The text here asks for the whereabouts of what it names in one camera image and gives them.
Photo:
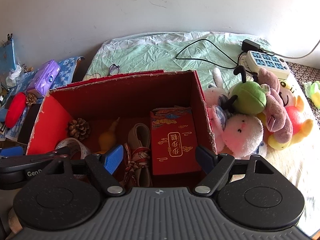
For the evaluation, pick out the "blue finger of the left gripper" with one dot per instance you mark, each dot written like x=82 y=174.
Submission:
x=11 y=151

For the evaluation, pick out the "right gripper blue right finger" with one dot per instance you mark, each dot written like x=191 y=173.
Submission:
x=205 y=158

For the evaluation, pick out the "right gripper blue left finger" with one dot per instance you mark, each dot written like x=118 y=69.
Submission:
x=113 y=158

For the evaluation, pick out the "brown calabash gourd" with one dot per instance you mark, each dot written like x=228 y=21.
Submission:
x=107 y=140

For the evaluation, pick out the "printed tape roll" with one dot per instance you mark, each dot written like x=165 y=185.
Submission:
x=76 y=149

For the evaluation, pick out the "small red gift box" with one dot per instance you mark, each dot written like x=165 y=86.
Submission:
x=173 y=141

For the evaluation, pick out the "brown pine cone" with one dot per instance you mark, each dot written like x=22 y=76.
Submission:
x=79 y=129

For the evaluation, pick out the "black smartphone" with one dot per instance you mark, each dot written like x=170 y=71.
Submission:
x=27 y=127

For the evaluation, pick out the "white pink bunny plush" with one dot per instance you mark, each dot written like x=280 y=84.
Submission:
x=237 y=134

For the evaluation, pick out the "red glasses case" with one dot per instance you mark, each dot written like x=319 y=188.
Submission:
x=15 y=110

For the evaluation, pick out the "large red cardboard box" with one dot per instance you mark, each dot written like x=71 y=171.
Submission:
x=130 y=97

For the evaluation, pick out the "blue checkered towel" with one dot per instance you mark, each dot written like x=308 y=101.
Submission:
x=64 y=77

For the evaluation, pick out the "purple tissue pack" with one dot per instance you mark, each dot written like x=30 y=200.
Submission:
x=43 y=79

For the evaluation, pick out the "green bug plush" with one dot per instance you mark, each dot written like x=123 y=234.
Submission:
x=247 y=97

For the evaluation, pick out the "pink pig plush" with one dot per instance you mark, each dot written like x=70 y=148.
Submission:
x=277 y=119

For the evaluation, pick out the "eyeglasses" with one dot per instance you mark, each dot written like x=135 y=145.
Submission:
x=113 y=70

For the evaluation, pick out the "yellow duck plush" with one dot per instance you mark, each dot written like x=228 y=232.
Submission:
x=294 y=106

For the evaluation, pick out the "pale green bed sheet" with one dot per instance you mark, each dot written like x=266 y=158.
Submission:
x=202 y=51

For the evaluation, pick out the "white power strip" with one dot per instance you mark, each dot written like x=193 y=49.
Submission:
x=255 y=60

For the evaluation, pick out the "green white small plush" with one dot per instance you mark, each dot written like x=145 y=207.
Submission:
x=312 y=91

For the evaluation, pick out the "brown patterned cloth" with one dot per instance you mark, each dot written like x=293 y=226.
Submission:
x=308 y=79

